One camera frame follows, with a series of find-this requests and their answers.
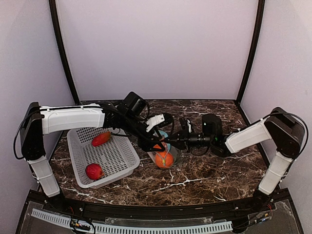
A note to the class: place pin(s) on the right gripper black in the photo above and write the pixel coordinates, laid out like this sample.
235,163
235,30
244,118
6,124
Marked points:
183,141

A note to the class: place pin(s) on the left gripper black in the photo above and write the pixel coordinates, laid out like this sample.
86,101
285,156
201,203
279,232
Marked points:
147,146

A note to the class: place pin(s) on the clear zip top bag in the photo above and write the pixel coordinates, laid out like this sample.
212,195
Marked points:
169,149

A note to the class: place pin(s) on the red fake apple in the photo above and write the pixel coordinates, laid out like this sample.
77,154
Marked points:
94,171

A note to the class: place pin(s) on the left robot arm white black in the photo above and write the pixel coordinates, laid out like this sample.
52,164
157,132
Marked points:
43,120

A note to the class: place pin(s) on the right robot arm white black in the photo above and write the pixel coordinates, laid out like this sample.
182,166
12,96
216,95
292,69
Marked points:
288,131

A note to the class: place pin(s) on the white perforated plastic basket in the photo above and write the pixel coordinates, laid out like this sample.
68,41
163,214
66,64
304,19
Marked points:
117,157

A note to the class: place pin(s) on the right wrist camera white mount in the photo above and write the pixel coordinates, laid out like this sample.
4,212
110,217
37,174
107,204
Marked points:
186,125

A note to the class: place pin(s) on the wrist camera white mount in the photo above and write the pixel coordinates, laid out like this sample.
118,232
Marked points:
186,125
155,120

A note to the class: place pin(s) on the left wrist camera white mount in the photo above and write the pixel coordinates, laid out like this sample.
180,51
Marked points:
155,120

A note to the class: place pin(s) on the black front rail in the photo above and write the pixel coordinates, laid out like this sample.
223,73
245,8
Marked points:
230,210

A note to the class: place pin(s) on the white slotted cable duct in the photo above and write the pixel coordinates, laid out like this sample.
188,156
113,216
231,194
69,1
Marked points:
135,226

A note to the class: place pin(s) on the right black frame post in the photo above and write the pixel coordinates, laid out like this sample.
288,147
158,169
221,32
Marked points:
252,51

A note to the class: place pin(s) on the black frame post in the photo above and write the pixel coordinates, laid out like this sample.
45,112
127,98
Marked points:
252,51
61,50

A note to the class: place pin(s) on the left black frame post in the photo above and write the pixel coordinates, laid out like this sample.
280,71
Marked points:
61,50

